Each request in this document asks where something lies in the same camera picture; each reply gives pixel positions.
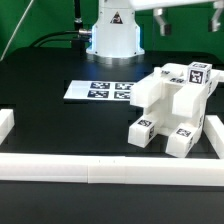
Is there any white chair back frame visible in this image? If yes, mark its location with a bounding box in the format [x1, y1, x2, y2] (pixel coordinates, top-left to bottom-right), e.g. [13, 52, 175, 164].
[130, 62, 224, 118]

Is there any white cable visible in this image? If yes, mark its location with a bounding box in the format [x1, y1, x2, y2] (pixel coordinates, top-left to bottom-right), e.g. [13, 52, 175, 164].
[0, 0, 36, 61]

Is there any white U-shaped fence frame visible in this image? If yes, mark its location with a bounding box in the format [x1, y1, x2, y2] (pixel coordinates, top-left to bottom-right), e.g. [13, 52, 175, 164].
[0, 108, 224, 187]

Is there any white chair seat block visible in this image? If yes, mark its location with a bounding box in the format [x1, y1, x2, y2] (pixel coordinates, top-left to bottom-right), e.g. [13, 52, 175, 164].
[151, 81, 213, 135]

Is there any black cable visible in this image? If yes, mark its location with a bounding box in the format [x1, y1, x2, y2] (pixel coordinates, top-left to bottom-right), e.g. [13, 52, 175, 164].
[29, 30, 92, 48]

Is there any white tagged cube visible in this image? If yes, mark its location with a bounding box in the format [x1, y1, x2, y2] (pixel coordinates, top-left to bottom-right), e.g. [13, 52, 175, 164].
[187, 62, 212, 85]

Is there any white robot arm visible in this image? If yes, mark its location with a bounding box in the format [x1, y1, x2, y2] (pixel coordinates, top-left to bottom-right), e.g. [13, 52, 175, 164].
[86, 0, 224, 64]

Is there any white marker base sheet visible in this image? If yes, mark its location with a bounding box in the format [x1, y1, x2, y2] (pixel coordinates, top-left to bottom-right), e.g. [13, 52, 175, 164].
[64, 80, 134, 101]

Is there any black pole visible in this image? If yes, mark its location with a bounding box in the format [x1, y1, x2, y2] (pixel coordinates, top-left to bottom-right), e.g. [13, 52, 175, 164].
[74, 0, 83, 31]

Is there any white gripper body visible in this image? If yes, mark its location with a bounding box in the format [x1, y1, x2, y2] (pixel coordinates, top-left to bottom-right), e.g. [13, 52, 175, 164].
[129, 0, 218, 11]

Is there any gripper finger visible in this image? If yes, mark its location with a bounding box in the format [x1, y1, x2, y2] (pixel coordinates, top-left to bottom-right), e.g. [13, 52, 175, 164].
[210, 2, 222, 32]
[153, 8, 172, 36]

